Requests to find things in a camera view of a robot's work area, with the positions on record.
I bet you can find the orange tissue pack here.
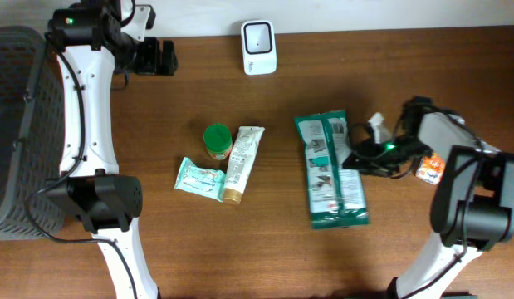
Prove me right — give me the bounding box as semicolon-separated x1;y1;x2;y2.
414;152;445;185

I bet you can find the green 3M gloves package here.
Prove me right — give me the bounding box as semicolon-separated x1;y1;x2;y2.
295;110;370;229

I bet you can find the green lid jar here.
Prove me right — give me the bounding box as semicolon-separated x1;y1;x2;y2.
203;123;233;160

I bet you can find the cream lotion tube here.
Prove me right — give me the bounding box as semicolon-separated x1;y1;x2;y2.
222;126;265;205

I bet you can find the light blue wipes pack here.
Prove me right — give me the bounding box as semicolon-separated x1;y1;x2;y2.
174;157;226;203

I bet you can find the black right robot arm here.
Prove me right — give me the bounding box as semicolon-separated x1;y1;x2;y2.
384;110;514;298

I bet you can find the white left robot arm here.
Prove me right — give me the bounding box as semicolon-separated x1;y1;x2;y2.
45;1;178;298

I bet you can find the white barcode scanner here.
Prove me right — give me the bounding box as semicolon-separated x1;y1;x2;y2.
240;20;277;76

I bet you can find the dark grey plastic basket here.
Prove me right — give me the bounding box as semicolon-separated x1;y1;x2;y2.
0;26;65;241

